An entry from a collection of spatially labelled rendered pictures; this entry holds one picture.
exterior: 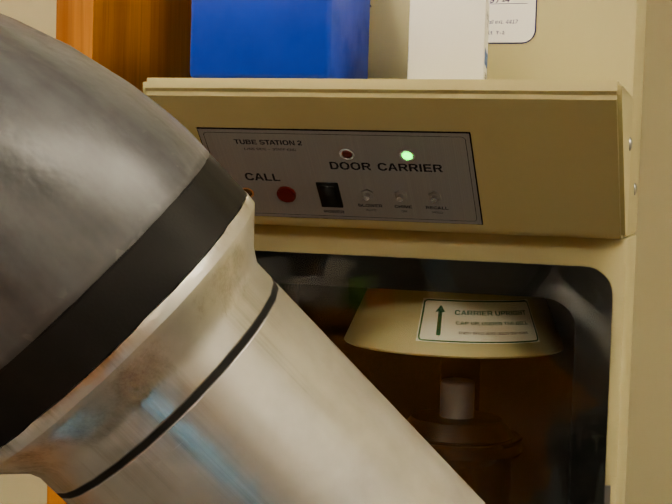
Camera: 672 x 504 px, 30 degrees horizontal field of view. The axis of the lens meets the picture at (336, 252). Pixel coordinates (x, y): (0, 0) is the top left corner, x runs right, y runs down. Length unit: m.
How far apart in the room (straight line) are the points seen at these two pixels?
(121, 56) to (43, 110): 0.68
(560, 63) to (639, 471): 0.58
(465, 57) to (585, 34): 0.11
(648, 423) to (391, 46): 0.58
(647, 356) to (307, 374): 1.05
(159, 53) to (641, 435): 0.65
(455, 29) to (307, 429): 0.57
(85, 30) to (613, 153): 0.38
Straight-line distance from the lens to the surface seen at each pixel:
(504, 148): 0.83
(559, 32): 0.91
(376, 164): 0.85
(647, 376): 1.34
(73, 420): 0.28
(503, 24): 0.92
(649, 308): 1.34
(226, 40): 0.86
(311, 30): 0.84
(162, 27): 1.03
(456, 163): 0.84
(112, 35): 0.95
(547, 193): 0.85
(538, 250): 0.91
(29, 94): 0.28
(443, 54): 0.84
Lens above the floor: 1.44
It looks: 3 degrees down
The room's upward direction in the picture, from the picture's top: 2 degrees clockwise
